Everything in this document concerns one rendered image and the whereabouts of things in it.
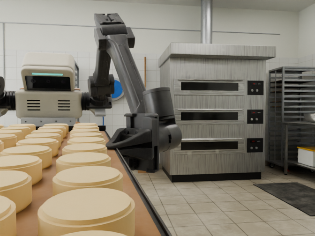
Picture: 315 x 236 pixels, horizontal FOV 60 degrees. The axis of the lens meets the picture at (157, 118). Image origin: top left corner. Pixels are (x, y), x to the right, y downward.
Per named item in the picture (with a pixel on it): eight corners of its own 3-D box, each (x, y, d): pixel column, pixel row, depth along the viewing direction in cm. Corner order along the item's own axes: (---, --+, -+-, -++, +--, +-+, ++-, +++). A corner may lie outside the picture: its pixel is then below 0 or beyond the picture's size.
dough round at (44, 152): (25, 160, 33) (25, 143, 33) (61, 163, 31) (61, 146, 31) (-12, 171, 28) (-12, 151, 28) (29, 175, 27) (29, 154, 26)
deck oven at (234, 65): (170, 187, 379) (170, 42, 374) (158, 169, 498) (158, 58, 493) (274, 183, 401) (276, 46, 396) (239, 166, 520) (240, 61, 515)
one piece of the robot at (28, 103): (17, 205, 141) (11, 85, 130) (93, 199, 150) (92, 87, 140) (2, 234, 116) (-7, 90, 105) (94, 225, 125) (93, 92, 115)
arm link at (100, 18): (122, 1, 86) (90, 1, 83) (133, 33, 81) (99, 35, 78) (109, 83, 124) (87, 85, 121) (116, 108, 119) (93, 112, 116)
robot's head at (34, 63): (29, 77, 129) (24, 48, 119) (75, 77, 134) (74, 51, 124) (24, 96, 119) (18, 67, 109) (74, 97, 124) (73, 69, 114)
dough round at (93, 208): (14, 254, 13) (13, 213, 13) (75, 213, 18) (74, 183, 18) (108, 275, 12) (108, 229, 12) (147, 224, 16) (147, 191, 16)
